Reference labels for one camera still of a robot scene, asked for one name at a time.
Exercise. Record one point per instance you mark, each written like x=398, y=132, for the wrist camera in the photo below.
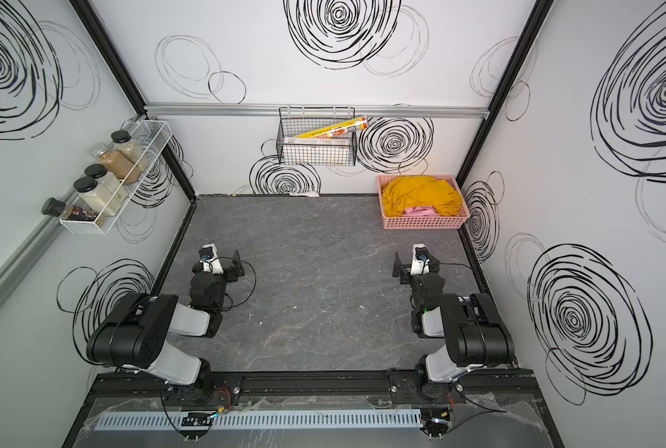
x=209, y=259
x=420, y=260

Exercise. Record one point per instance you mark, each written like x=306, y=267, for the spice jar brown contents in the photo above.
x=125, y=158

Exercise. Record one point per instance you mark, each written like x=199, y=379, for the pink plastic basket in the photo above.
x=430, y=223

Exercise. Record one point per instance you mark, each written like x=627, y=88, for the yellow t-shirt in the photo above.
x=404, y=193

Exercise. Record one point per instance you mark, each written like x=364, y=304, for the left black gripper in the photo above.
x=230, y=266

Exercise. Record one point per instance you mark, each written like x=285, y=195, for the clear wall shelf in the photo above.
x=125, y=186

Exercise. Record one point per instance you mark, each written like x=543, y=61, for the yellow foil box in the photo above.
x=338, y=129

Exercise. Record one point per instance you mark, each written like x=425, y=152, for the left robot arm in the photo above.
x=134, y=335

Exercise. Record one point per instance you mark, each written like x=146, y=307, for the black wire basket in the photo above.
x=292, y=148

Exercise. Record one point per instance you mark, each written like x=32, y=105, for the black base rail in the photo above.
x=397, y=386

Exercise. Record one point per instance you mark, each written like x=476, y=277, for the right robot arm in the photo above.
x=471, y=328

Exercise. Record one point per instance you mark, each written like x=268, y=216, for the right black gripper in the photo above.
x=403, y=269

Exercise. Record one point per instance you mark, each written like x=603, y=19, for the spice jar white contents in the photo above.
x=100, y=173

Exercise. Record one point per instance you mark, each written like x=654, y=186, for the spice jar cream contents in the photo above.
x=97, y=196

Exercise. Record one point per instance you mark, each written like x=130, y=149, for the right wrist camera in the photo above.
x=420, y=260

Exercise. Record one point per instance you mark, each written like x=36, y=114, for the grey slotted cable duct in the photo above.
x=311, y=419

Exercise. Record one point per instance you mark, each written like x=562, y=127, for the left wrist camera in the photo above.
x=209, y=259

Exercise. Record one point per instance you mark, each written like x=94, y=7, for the small dark spice bottle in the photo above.
x=67, y=211

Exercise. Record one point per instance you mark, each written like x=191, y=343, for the pink t-shirt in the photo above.
x=420, y=212

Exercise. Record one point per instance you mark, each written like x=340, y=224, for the white box in basket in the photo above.
x=317, y=142

